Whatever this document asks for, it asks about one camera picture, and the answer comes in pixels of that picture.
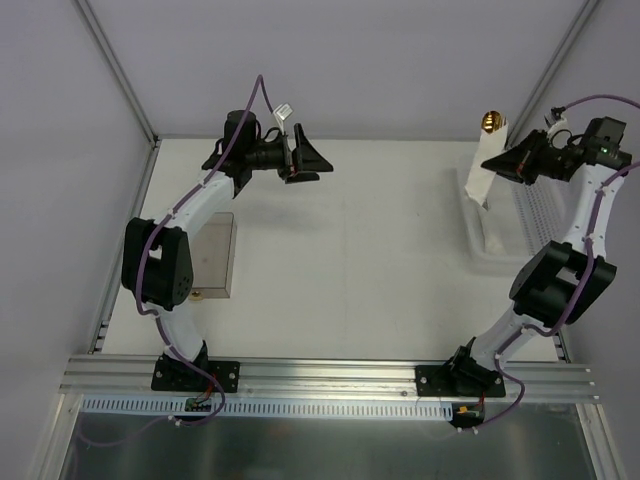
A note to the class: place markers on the gold spoon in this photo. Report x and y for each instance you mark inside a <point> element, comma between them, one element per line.
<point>492,121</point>

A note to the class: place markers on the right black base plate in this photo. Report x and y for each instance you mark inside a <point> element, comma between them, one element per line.
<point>443,381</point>

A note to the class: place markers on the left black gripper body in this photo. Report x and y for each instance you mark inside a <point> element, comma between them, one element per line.
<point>290,158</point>

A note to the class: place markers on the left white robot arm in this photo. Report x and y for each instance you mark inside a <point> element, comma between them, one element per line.
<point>157,265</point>

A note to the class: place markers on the white perforated plastic basket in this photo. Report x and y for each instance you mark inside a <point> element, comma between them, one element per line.
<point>516,223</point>

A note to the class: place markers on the white slotted cable duct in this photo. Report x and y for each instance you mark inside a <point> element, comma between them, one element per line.
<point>269,408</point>

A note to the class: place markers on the aluminium mounting rail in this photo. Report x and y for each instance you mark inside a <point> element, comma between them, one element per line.
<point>545,382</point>

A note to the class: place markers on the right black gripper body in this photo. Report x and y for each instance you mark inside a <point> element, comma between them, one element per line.
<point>535,158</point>

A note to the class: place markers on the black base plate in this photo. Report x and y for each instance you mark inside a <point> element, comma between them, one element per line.
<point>171,375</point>
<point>443,381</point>

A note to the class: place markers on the clear plastic utensil tray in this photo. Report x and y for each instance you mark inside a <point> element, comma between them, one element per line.
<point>213,254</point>

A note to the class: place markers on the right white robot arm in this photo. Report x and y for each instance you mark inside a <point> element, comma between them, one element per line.
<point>559,283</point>

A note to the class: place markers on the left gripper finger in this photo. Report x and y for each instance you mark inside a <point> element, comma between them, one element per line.
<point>306,159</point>
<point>302,177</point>

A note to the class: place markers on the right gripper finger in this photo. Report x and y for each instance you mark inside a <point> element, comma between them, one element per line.
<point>515,177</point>
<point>519,158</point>

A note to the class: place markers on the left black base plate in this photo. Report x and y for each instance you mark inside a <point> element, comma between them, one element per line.
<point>171,375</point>

